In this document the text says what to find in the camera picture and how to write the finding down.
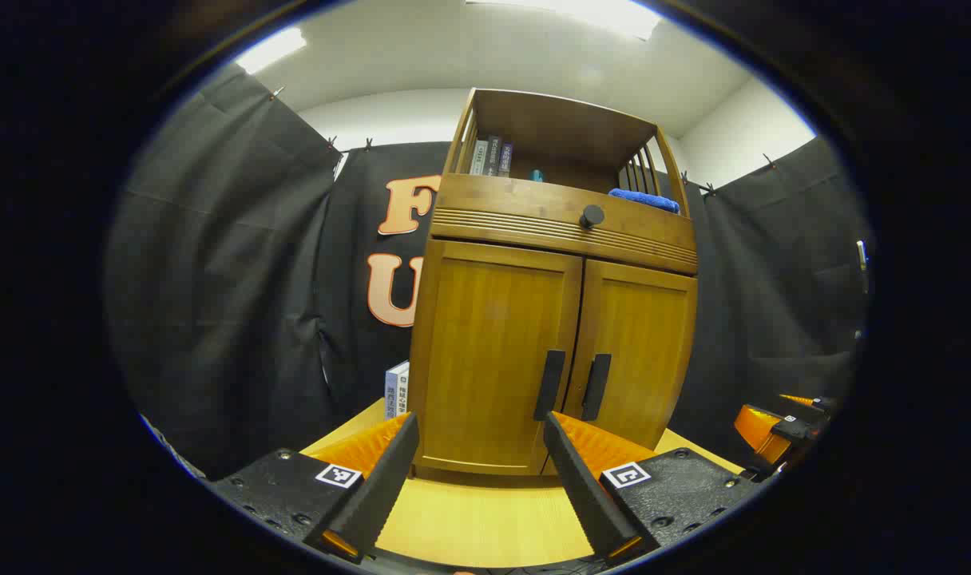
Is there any black backdrop cloth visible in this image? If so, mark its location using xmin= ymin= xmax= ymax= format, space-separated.
xmin=106 ymin=64 xmax=874 ymax=480

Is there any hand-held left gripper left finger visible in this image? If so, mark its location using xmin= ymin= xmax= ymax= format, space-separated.
xmin=210 ymin=411 xmax=420 ymax=564

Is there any blue folded towel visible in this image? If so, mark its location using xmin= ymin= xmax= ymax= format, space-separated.
xmin=609 ymin=188 xmax=682 ymax=215

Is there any wooden double-door shoe cabinet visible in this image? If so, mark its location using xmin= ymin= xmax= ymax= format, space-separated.
xmin=410 ymin=88 xmax=700 ymax=480

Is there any ceiling light panel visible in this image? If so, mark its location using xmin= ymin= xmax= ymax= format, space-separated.
xmin=234 ymin=26 xmax=307 ymax=74

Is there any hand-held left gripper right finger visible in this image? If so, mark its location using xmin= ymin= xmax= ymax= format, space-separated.
xmin=543 ymin=411 xmax=762 ymax=564

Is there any wooden shoe cabinet door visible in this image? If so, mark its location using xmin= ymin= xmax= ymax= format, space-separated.
xmin=563 ymin=260 xmax=698 ymax=452
xmin=414 ymin=240 xmax=584 ymax=478

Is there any wooden drawer with black knob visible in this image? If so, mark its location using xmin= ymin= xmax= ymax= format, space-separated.
xmin=430 ymin=174 xmax=700 ymax=276

